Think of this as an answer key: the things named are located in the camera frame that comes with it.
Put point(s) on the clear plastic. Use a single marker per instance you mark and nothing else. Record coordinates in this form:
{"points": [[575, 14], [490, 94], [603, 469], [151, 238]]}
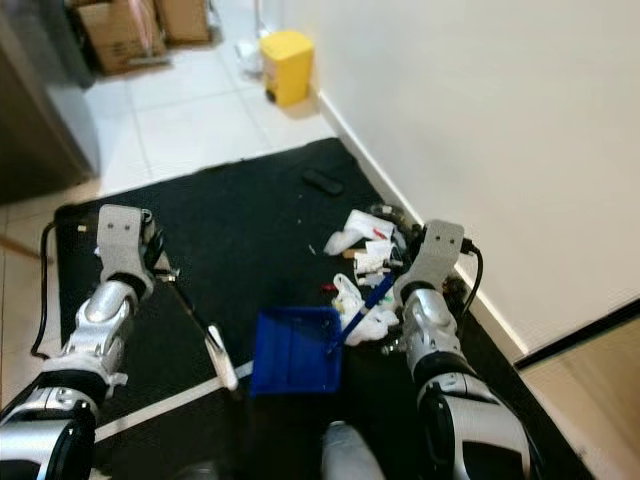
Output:
{"points": [[395, 345]]}

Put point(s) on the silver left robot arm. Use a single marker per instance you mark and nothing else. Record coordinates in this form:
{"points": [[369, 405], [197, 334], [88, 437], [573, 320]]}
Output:
{"points": [[100, 320]]}

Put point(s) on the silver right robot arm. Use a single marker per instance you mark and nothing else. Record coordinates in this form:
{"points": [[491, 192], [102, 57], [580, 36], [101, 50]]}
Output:
{"points": [[435, 330]]}

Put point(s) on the black floor mat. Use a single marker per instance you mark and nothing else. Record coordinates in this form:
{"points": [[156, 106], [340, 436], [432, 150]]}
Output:
{"points": [[240, 220]]}

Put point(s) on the white printed packet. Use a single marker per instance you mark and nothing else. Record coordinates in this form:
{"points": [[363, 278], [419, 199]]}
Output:
{"points": [[375, 258]]}

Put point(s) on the crumpled white paper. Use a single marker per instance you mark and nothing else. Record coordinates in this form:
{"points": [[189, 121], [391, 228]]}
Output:
{"points": [[368, 225]]}

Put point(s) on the small white tissue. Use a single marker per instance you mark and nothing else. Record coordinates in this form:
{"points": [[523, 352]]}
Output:
{"points": [[338, 243]]}

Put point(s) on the small black flat bar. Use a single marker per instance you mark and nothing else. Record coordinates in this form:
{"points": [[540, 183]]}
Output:
{"points": [[323, 182]]}

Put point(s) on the brown wooden stick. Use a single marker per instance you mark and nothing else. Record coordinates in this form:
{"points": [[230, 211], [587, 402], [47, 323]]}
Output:
{"points": [[12, 245]]}

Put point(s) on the white tape strip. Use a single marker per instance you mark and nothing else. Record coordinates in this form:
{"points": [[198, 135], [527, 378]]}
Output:
{"points": [[160, 405]]}

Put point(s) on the grey fridge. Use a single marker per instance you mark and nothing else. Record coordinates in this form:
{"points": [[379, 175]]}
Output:
{"points": [[35, 130]]}

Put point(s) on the grey right robot leg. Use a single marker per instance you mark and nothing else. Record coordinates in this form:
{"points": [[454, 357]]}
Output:
{"points": [[350, 455]]}

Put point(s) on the large brown cardboard box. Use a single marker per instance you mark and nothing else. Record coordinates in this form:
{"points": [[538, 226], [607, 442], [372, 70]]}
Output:
{"points": [[105, 40]]}

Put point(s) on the white bag by bin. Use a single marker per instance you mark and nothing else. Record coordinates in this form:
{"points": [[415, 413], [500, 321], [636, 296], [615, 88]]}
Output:
{"points": [[248, 50]]}

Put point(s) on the yellow pedal bin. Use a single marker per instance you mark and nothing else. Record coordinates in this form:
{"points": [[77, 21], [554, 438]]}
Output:
{"points": [[285, 65]]}

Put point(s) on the small brown cardboard box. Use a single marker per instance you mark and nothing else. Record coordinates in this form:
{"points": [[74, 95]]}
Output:
{"points": [[185, 18]]}

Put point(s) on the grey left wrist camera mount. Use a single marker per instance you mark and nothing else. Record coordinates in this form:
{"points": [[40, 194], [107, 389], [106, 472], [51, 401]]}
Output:
{"points": [[125, 235]]}

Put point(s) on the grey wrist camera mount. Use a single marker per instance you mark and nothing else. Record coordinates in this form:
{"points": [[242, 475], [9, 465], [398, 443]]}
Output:
{"points": [[125, 235], [438, 250]]}

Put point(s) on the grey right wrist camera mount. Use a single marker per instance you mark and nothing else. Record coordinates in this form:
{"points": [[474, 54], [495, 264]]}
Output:
{"points": [[438, 250]]}

